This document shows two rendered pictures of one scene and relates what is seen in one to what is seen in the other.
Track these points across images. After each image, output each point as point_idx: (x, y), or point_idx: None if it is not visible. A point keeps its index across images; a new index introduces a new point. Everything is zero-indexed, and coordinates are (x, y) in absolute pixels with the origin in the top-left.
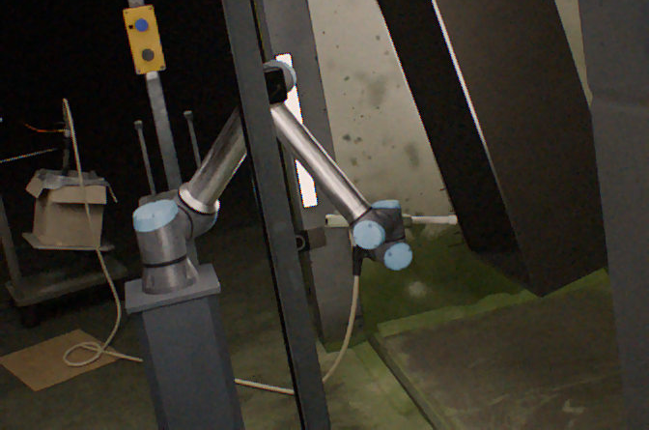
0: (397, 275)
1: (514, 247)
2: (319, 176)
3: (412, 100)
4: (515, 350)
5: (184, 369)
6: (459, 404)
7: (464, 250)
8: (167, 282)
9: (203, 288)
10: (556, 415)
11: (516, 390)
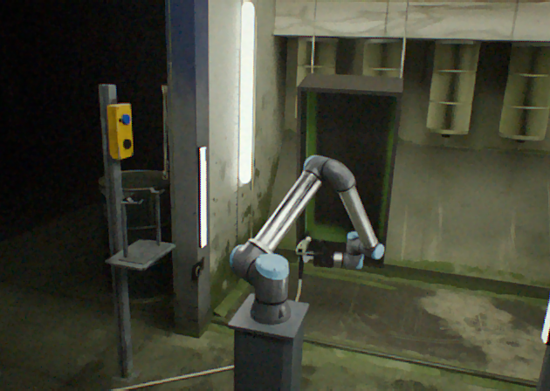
0: (220, 279)
1: (319, 249)
2: (366, 223)
3: (299, 176)
4: (299, 301)
5: (296, 367)
6: (333, 332)
7: None
8: (288, 311)
9: (302, 308)
10: (374, 321)
11: (339, 318)
